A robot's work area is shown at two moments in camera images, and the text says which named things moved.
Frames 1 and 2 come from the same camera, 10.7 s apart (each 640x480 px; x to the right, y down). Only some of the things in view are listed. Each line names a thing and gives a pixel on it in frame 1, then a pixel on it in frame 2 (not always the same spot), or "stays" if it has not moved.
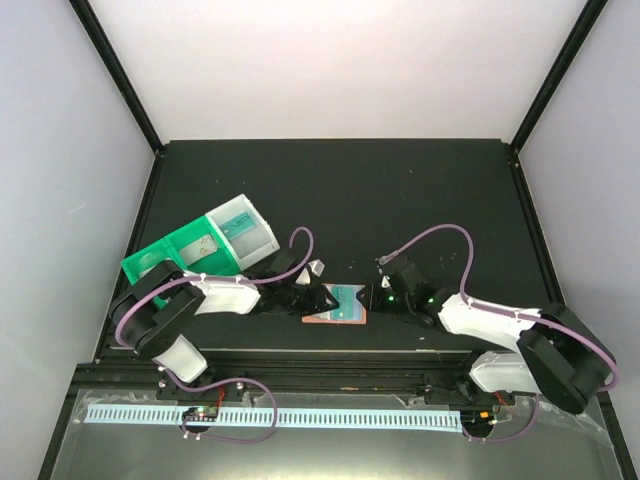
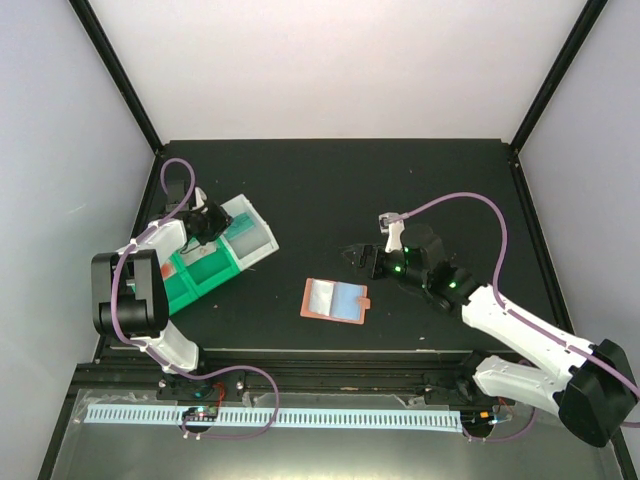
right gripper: (366, 296) to (361, 259)
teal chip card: (349, 305) to (239, 225)
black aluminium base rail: (306, 370) stays
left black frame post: (119, 73) stays
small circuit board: (201, 413) stays
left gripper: (317, 302) to (222, 223)
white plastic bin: (244, 231) stays
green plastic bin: (196, 248) stays
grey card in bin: (198, 249) stays
